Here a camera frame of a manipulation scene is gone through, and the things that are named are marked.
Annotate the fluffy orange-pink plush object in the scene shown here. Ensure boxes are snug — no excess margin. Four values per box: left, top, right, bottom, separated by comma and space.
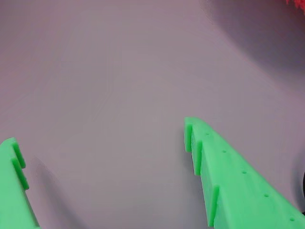
285, 0, 305, 9

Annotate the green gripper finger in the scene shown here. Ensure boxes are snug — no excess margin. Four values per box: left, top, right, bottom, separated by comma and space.
183, 116, 305, 229
0, 137, 40, 229

